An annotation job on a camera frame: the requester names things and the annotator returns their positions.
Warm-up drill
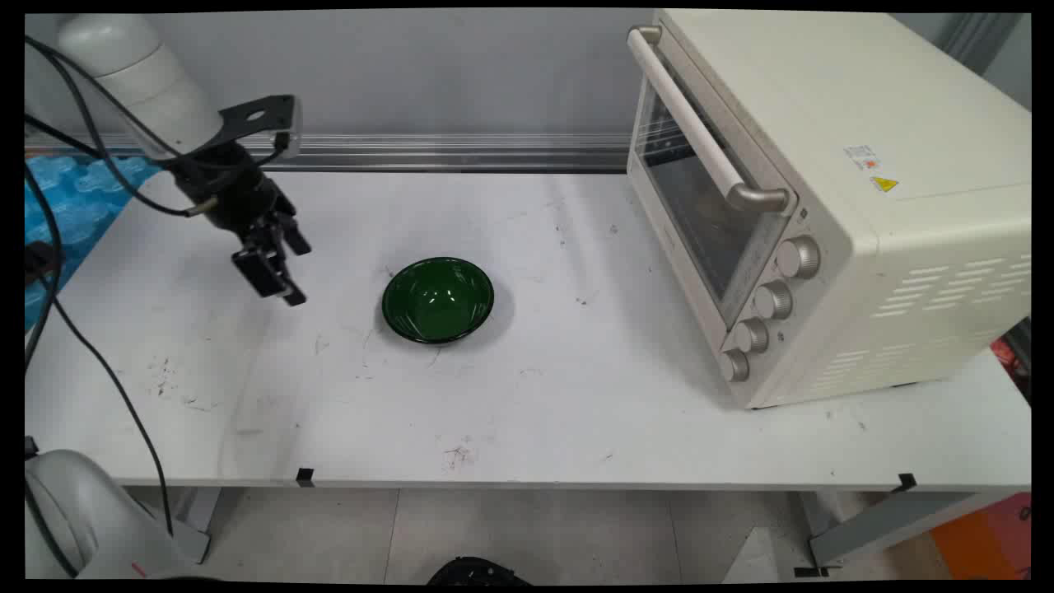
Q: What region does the blue bubble wrap sheet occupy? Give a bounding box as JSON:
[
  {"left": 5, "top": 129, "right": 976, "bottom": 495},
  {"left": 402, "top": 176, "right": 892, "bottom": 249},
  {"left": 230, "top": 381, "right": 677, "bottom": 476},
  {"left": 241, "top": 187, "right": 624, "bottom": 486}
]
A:
[{"left": 25, "top": 155, "right": 161, "bottom": 330}]

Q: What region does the black cable over arm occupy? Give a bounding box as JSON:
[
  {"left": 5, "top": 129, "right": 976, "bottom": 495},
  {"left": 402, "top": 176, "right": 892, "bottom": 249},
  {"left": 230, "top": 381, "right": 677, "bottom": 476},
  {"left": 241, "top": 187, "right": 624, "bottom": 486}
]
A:
[{"left": 25, "top": 37, "right": 219, "bottom": 219}]

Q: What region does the orange box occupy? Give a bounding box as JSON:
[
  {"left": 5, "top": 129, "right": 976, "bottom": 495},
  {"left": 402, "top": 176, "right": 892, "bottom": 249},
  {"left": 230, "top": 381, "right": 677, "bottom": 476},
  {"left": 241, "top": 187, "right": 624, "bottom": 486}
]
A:
[{"left": 930, "top": 494, "right": 1032, "bottom": 580}]

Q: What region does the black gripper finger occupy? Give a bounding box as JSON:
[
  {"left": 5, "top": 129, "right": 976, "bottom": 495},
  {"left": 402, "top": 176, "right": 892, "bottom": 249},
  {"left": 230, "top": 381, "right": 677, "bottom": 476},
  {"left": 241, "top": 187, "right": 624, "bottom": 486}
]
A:
[
  {"left": 231, "top": 239, "right": 308, "bottom": 308},
  {"left": 272, "top": 210, "right": 313, "bottom": 257}
]

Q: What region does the grey table leg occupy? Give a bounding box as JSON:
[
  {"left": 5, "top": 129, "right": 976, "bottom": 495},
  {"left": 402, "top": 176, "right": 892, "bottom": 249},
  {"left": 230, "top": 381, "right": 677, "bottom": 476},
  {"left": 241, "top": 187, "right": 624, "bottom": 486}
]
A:
[
  {"left": 795, "top": 492, "right": 1014, "bottom": 577},
  {"left": 169, "top": 488, "right": 222, "bottom": 565}
]

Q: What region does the cream toaster oven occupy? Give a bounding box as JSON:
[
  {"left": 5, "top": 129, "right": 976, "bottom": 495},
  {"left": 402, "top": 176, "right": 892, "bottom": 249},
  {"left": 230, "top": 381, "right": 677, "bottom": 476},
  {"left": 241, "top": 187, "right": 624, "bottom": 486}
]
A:
[{"left": 626, "top": 10, "right": 1032, "bottom": 410}]

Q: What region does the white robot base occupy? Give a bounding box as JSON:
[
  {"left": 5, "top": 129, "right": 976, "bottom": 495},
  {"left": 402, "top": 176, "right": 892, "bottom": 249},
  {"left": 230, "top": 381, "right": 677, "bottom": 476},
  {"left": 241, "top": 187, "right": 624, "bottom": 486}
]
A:
[{"left": 25, "top": 449, "right": 207, "bottom": 580}]

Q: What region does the long black hanging cable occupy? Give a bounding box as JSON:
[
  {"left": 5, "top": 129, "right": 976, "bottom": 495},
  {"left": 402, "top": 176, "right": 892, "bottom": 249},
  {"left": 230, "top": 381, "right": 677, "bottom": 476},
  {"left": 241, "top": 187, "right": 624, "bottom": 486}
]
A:
[{"left": 25, "top": 165, "right": 175, "bottom": 536}]

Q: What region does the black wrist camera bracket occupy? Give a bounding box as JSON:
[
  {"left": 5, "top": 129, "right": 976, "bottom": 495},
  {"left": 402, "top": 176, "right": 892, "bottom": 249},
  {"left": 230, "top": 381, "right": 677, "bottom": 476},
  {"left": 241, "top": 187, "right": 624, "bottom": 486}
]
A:
[{"left": 216, "top": 95, "right": 302, "bottom": 162}]

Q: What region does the red item beside table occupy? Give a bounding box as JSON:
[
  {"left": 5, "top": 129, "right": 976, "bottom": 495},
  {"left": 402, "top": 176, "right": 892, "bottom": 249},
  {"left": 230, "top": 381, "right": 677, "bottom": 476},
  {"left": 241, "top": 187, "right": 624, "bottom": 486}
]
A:
[{"left": 992, "top": 336, "right": 1032, "bottom": 404}]

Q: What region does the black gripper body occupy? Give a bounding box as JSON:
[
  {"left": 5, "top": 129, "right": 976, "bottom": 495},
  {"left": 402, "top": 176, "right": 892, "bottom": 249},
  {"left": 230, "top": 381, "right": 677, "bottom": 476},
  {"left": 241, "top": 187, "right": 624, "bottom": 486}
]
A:
[{"left": 169, "top": 144, "right": 297, "bottom": 248}]

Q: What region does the black round floor object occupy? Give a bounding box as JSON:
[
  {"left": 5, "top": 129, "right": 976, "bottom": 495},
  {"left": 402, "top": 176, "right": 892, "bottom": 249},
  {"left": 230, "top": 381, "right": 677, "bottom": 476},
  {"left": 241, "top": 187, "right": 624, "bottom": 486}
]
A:
[{"left": 427, "top": 557, "right": 532, "bottom": 587}]

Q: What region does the dark green bowl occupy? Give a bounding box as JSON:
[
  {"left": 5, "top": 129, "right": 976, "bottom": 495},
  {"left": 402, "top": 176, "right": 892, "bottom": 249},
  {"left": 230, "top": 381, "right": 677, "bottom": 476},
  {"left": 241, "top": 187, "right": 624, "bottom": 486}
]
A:
[{"left": 381, "top": 257, "right": 496, "bottom": 345}]

